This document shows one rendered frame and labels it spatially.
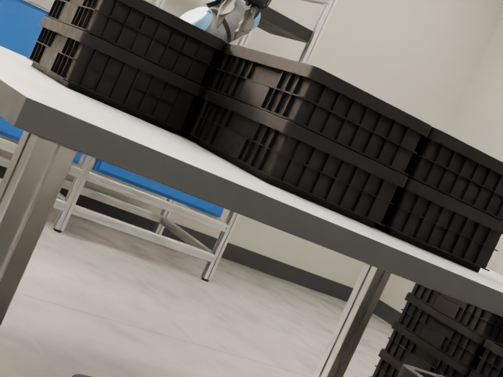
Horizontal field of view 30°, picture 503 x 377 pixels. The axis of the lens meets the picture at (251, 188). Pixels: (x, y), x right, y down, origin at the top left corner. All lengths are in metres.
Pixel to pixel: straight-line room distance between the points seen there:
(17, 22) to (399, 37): 2.79
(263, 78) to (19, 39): 2.32
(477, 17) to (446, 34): 0.27
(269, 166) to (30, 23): 2.49
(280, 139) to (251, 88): 0.20
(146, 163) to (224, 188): 0.13
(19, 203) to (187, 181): 0.22
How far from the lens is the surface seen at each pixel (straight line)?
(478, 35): 6.49
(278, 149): 1.73
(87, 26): 2.00
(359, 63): 5.93
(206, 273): 4.70
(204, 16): 2.69
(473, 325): 3.14
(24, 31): 4.10
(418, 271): 1.56
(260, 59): 1.91
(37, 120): 1.19
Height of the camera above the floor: 0.77
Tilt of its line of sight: 3 degrees down
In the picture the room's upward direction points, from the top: 24 degrees clockwise
